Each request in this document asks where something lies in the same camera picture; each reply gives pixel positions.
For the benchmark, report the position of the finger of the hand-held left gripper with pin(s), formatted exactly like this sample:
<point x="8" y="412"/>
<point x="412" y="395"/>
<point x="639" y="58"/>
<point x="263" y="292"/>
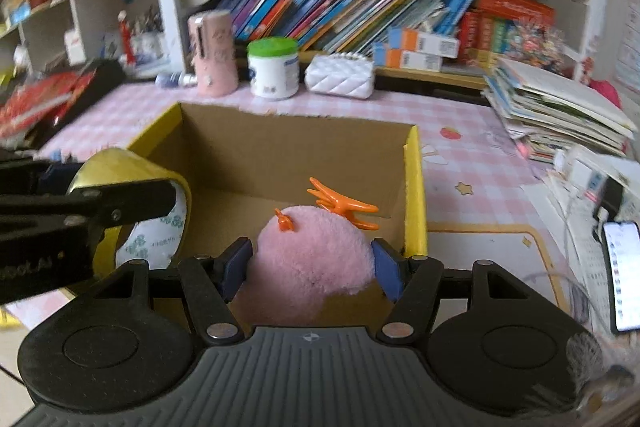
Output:
<point x="57" y="177"/>
<point x="125" y="202"/>

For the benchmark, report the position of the colourful candy bouquet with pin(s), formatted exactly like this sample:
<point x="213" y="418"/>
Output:
<point x="537" y="42"/>

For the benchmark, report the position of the white jar green lid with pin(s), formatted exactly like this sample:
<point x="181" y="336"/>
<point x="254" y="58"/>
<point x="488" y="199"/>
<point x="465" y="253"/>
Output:
<point x="272" y="72"/>

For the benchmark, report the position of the red boxed book set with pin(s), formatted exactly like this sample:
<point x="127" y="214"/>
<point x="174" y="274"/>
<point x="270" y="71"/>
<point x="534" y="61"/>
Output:
<point x="505" y="22"/>

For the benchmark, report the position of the pink checked tablecloth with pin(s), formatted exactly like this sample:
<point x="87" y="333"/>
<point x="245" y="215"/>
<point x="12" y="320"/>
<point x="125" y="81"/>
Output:
<point x="450" y="107"/>

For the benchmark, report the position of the yellow bordered desk mat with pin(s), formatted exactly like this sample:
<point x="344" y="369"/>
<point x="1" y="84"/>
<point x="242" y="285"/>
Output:
<point x="475" y="257"/>

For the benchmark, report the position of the orange blue white carton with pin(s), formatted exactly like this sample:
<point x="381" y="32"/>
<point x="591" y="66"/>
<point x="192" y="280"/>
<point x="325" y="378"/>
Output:
<point x="405" y="59"/>
<point x="425" y="42"/>

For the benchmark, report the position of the stack of booklets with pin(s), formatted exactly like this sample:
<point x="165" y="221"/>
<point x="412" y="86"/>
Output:
<point x="550" y="107"/>

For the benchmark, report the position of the white power strip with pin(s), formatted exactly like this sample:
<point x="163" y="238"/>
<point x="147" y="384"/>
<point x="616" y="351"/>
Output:
<point x="585" y="177"/>

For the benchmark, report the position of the white shelf unit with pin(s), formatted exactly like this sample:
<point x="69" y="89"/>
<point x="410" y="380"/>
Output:
<point x="92" y="7"/>

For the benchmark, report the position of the red decorations in plastic bag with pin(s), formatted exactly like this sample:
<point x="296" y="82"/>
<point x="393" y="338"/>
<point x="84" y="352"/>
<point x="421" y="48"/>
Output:
<point x="40" y="102"/>

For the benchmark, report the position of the row of colourful books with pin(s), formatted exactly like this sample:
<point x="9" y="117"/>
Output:
<point x="325" y="12"/>

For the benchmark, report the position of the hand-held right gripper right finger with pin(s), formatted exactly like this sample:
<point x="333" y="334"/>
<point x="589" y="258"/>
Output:
<point x="389" y="272"/>

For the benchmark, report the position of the yellow cardboard box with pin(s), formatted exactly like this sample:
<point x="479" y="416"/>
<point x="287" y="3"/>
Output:
<point x="300" y="157"/>

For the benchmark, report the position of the red tassel ornament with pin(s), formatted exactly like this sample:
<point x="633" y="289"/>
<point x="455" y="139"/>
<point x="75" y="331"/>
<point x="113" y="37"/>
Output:
<point x="126" y="37"/>

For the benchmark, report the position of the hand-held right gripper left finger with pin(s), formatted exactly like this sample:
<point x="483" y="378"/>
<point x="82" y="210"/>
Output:
<point x="235" y="269"/>

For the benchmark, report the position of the white quilted purse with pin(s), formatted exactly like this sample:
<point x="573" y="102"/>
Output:
<point x="340" y="77"/>

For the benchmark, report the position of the pink cylinder humidifier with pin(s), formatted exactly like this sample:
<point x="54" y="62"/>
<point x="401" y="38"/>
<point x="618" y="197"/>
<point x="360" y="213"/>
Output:
<point x="212" y="52"/>

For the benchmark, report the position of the small spray bottle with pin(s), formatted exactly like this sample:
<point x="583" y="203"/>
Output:
<point x="175" y="80"/>

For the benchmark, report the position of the black electronic keyboard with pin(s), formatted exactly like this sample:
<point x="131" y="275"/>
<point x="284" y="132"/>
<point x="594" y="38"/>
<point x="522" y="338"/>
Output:
<point x="105" y="74"/>

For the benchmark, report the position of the yellow tape roll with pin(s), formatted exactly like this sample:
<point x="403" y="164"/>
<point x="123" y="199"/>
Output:
<point x="125" y="164"/>

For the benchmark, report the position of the alphabet wall poster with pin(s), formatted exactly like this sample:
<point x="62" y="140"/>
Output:
<point x="627" y="57"/>

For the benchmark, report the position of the smartphone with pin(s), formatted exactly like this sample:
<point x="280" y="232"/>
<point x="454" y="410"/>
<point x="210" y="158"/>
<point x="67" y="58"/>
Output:
<point x="622" y="277"/>

